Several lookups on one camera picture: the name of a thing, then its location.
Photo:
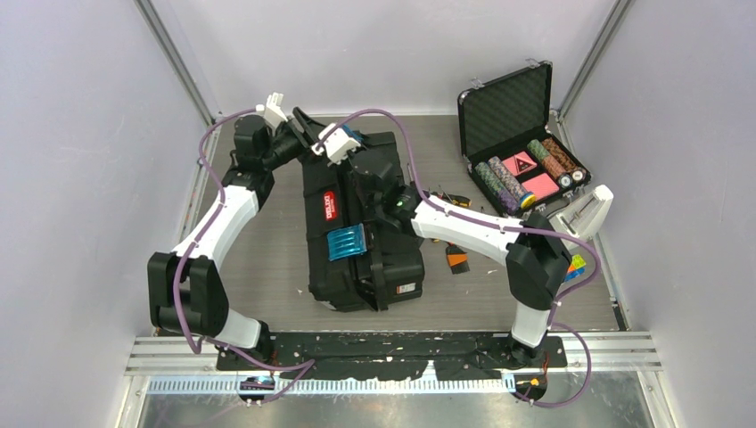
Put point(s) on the black poker chip case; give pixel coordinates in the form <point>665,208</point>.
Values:
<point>500,117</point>

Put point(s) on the colourful small object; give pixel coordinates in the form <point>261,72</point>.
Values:
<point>577,268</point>

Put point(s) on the short stubby screwdriver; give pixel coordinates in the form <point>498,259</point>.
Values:
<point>455,199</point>

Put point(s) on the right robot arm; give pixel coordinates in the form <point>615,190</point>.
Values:
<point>534,257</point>

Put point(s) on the black plastic toolbox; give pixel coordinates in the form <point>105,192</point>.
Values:
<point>354,262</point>

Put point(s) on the orange black brush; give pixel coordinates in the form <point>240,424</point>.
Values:
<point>457,259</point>

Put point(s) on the white stand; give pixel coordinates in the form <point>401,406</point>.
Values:
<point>583,217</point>

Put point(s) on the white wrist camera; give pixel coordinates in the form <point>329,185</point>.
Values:
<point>335,144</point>
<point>271,111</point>

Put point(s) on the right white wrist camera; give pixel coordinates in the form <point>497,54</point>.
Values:
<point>335,144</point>

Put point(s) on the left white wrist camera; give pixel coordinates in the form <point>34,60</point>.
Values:
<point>271,111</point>

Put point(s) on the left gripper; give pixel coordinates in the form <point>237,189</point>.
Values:
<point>310,128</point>

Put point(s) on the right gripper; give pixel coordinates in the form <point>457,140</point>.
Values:
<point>350,157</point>

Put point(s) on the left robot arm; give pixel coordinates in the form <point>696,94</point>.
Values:
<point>186,294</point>

